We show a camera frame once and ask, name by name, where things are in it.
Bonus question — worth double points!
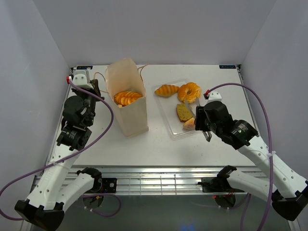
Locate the metal tongs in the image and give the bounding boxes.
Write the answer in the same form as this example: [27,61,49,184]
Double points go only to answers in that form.
[184,98,212,142]

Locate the pink sugared bun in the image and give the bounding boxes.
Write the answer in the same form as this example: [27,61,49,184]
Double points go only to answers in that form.
[183,117,195,130]

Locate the ridged orange roll bread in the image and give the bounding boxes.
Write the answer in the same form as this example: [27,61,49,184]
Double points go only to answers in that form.
[114,91,142,107]

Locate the white paper bag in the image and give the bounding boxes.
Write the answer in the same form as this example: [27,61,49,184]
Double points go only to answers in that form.
[93,58,149,138]

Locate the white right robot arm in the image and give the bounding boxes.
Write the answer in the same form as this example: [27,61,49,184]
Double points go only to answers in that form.
[195,101,308,221]

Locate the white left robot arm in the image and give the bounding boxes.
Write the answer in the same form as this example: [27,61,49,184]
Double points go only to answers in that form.
[15,90,102,231]

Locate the speckled bread slice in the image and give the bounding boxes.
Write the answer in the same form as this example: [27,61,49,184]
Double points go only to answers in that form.
[176,103,193,122]

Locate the clear plastic tray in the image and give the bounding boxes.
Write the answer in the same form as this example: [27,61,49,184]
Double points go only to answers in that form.
[152,78,197,140]

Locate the left blue table label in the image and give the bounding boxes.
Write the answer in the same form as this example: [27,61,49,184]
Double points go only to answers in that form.
[77,65,93,70]

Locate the blue table label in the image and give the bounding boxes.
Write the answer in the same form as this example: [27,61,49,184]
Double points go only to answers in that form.
[219,65,236,69]
[77,65,93,70]

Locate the right blue table label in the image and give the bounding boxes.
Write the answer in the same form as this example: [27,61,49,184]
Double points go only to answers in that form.
[219,65,236,69]

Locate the small croissant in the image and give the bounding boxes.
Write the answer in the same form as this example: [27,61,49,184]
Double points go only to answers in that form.
[154,84,180,97]

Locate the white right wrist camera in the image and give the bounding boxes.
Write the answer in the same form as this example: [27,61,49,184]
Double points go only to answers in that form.
[204,90,222,103]

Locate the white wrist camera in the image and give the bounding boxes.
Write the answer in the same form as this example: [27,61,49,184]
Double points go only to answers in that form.
[66,70,94,89]
[204,90,222,103]

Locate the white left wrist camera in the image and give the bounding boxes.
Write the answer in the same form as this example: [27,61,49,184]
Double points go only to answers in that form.
[66,70,94,89]

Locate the orange twisted ring bread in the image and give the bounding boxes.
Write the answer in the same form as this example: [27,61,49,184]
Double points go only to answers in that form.
[178,82,201,103]

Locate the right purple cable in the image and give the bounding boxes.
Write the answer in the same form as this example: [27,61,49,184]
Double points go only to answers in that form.
[194,83,274,231]

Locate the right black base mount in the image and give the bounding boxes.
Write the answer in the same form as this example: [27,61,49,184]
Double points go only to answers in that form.
[197,177,244,193]

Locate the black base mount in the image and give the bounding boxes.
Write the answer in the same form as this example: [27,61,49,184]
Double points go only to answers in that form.
[197,177,244,193]
[77,167,117,193]

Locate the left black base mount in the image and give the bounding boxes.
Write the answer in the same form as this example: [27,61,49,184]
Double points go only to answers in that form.
[77,167,117,193]

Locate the aluminium frame rail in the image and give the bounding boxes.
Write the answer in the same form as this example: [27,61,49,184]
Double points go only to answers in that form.
[30,166,289,195]

